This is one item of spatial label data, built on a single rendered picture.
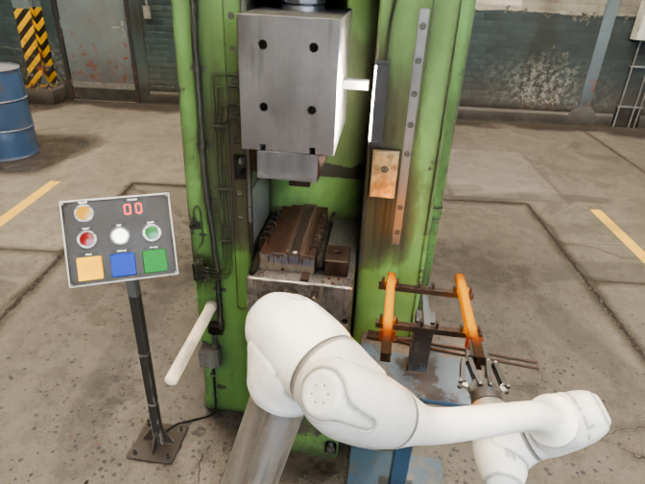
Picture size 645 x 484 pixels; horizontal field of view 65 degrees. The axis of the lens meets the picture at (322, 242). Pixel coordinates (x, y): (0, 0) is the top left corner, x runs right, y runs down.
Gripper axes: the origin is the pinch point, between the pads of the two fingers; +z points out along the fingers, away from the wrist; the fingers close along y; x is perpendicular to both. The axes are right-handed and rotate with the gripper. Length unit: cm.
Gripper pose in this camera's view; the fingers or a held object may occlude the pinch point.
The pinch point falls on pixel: (476, 351)
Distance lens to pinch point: 148.9
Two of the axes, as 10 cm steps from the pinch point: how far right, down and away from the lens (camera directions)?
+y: 9.9, 0.9, -0.9
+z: 1.2, -4.8, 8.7
